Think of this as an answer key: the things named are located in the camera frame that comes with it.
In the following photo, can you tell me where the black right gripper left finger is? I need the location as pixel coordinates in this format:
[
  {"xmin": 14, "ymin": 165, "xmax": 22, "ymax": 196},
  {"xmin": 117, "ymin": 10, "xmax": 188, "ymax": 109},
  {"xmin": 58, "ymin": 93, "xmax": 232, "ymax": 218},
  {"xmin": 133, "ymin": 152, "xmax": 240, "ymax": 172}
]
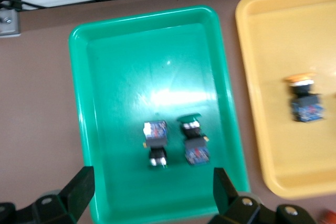
[{"xmin": 0, "ymin": 165, "xmax": 96, "ymax": 224}]

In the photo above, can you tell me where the green plastic tray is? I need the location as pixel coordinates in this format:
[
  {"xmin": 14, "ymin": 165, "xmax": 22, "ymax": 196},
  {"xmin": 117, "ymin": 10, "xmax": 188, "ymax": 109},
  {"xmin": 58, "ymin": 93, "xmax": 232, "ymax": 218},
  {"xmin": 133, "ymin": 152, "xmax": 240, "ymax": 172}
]
[{"xmin": 68, "ymin": 5, "xmax": 251, "ymax": 224}]

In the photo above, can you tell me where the yellow plastic tray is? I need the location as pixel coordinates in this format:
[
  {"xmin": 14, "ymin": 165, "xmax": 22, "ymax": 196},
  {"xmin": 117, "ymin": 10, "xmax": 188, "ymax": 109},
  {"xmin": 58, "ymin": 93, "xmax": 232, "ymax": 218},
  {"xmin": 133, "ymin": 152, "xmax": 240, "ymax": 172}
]
[{"xmin": 235, "ymin": 0, "xmax": 336, "ymax": 200}]

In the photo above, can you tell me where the green cap push button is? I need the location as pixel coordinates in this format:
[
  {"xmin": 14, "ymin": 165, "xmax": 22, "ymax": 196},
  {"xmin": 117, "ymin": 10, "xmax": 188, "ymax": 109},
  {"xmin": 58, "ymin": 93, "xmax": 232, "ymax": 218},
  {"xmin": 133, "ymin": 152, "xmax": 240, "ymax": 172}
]
[
  {"xmin": 176, "ymin": 113, "xmax": 211, "ymax": 167},
  {"xmin": 142, "ymin": 120, "xmax": 169, "ymax": 170}
]

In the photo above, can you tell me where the silver mounting bracket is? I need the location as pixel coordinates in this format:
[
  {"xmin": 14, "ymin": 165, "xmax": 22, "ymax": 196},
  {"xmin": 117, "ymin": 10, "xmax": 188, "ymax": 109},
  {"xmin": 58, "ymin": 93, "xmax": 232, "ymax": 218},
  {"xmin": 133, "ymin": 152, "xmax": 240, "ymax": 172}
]
[{"xmin": 0, "ymin": 8, "xmax": 22, "ymax": 38}]

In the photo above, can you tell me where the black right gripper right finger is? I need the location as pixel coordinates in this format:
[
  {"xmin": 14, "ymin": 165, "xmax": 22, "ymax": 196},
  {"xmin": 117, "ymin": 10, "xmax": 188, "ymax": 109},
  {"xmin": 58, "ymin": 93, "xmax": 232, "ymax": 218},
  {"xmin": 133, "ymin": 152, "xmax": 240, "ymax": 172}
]
[{"xmin": 208, "ymin": 167, "xmax": 316, "ymax": 224}]

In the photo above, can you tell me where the yellow cap push button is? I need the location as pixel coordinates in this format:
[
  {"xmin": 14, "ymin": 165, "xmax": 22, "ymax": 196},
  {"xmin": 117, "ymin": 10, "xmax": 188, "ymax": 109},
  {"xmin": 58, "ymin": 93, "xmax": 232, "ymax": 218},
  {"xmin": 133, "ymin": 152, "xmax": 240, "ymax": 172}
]
[{"xmin": 283, "ymin": 73, "xmax": 325, "ymax": 123}]

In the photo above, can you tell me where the thin black cable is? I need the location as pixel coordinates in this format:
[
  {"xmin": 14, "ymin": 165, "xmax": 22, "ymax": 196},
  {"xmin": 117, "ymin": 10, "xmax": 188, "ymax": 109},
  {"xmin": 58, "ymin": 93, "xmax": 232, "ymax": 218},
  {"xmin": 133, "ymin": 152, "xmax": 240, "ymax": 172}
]
[{"xmin": 0, "ymin": 0, "xmax": 92, "ymax": 11}]

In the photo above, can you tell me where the orange cylinder with white print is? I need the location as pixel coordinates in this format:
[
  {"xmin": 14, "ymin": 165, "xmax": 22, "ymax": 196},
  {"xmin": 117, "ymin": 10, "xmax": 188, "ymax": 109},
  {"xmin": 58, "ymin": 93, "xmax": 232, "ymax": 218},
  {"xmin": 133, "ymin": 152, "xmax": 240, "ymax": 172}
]
[{"xmin": 320, "ymin": 208, "xmax": 336, "ymax": 224}]

